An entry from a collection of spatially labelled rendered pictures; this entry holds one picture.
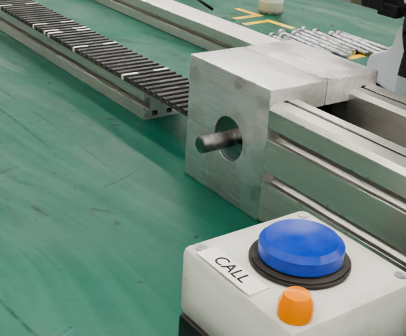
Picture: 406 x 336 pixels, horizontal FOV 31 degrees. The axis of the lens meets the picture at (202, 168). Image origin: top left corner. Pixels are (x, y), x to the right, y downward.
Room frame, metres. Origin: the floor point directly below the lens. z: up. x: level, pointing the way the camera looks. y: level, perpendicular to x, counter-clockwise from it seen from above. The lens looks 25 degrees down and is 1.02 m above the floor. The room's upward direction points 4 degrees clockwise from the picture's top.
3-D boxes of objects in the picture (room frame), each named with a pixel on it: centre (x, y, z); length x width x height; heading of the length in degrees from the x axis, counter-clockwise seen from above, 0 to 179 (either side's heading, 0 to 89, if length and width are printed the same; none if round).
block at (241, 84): (0.49, -0.04, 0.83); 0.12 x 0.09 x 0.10; 127
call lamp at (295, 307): (0.25, -0.04, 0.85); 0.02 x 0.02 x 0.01
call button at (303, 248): (0.29, -0.05, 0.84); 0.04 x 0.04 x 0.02
